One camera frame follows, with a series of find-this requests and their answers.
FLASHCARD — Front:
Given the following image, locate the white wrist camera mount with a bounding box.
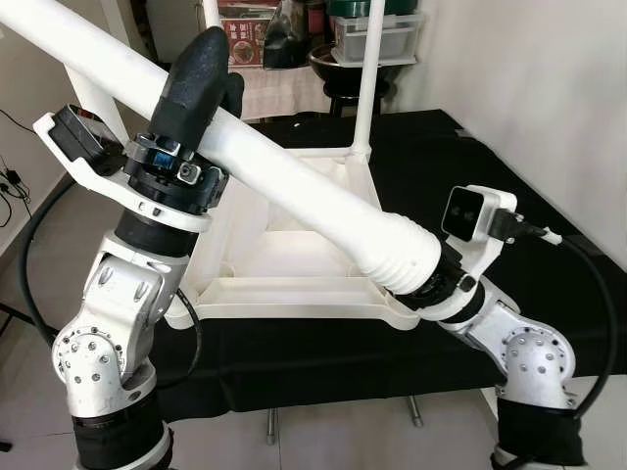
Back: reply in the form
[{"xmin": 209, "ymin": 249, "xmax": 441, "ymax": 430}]
[
  {"xmin": 32, "ymin": 103, "xmax": 212, "ymax": 234},
  {"xmin": 426, "ymin": 184, "xmax": 520, "ymax": 319}
]

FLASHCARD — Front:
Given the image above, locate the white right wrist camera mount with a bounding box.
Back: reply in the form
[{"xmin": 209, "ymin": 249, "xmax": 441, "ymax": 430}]
[{"xmin": 426, "ymin": 184, "xmax": 520, "ymax": 319}]

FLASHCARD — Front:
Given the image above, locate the black wall cable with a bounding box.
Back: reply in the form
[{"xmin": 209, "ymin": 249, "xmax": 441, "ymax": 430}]
[{"xmin": 0, "ymin": 108, "xmax": 35, "ymax": 231}]

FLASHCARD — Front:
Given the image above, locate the black plastic bag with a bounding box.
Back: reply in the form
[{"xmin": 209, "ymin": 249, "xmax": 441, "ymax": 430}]
[{"xmin": 263, "ymin": 0, "xmax": 329, "ymax": 70}]

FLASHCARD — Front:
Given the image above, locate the white plastic table top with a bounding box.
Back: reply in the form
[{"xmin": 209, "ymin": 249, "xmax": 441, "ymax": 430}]
[{"xmin": 162, "ymin": 145, "xmax": 422, "ymax": 332}]

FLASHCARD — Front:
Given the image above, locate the green plastic container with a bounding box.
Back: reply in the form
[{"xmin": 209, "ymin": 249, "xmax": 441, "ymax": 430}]
[{"xmin": 328, "ymin": 0, "xmax": 422, "ymax": 19}]

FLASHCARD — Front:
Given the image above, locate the clear plastic storage box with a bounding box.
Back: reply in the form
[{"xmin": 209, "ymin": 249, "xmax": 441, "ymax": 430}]
[{"xmin": 333, "ymin": 12, "xmax": 427, "ymax": 68}]

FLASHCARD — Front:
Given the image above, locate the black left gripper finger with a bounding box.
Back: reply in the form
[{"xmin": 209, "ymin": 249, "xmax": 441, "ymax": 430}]
[
  {"xmin": 152, "ymin": 26, "xmax": 233, "ymax": 153},
  {"xmin": 217, "ymin": 70, "xmax": 246, "ymax": 124}
]

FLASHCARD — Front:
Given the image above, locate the black tablecloth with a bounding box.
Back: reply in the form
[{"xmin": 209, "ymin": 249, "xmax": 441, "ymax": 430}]
[{"xmin": 147, "ymin": 108, "xmax": 627, "ymax": 412}]

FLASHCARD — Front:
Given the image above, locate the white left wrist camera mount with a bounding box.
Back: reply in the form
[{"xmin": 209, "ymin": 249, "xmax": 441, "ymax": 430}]
[{"xmin": 32, "ymin": 103, "xmax": 212, "ymax": 234}]

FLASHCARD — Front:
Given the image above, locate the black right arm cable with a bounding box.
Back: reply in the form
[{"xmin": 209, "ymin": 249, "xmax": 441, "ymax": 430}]
[{"xmin": 505, "ymin": 211, "xmax": 618, "ymax": 422}]

